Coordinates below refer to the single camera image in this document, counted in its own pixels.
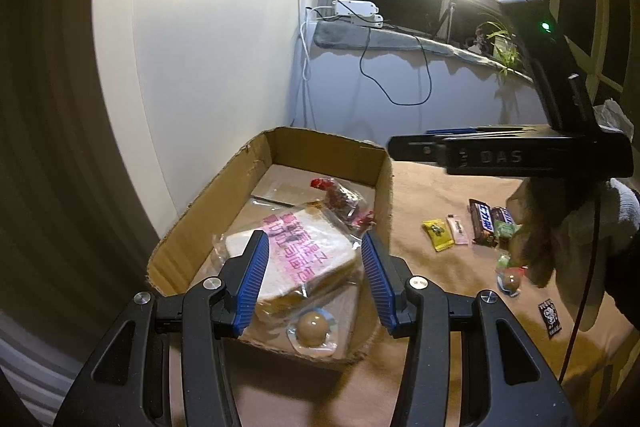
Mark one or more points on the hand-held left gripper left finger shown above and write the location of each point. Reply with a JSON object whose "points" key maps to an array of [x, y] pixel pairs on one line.
{"points": [[252, 277]]}

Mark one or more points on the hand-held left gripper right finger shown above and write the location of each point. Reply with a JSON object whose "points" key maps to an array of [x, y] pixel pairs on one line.
{"points": [[377, 277]]}

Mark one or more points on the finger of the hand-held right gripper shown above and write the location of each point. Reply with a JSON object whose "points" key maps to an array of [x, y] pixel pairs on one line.
{"points": [[452, 130], [415, 149]]}

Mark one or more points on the sliced bread packet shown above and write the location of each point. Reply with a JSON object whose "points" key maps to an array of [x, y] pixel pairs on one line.
{"points": [[310, 252]]}

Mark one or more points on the yellow candy packet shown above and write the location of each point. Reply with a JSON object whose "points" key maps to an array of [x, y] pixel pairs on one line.
{"points": [[437, 234]]}

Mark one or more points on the cardboard box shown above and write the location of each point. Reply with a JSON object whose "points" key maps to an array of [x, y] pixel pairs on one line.
{"points": [[340, 162]]}

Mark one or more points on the brown chocolate bar blue print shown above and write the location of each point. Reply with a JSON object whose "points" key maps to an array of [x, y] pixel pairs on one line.
{"points": [[502, 216], [482, 219]]}

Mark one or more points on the green candy packet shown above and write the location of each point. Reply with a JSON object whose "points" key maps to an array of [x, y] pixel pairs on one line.
{"points": [[510, 231]]}

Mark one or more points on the pink candy packet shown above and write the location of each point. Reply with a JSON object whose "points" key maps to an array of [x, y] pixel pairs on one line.
{"points": [[459, 231]]}

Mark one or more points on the braised egg packet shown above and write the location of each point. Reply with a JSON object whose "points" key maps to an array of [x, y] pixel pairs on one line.
{"points": [[312, 329], [510, 281]]}

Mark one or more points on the small black packet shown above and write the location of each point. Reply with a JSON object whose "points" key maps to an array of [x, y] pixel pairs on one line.
{"points": [[548, 317]]}

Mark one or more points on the person's right forearm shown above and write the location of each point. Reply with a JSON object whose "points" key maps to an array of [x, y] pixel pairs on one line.
{"points": [[625, 287]]}

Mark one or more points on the person's right hand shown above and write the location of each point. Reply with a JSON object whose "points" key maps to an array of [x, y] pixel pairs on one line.
{"points": [[542, 227]]}

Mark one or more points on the white lace cloth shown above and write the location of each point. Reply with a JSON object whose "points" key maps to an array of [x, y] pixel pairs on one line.
{"points": [[612, 112]]}

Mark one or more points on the red snack packet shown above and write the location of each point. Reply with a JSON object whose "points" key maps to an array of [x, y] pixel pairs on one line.
{"points": [[342, 199]]}

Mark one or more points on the potted spider plant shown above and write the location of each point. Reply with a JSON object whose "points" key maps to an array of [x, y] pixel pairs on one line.
{"points": [[502, 57]]}

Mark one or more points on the white power strip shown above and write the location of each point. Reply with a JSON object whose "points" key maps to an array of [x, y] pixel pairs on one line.
{"points": [[355, 8]]}

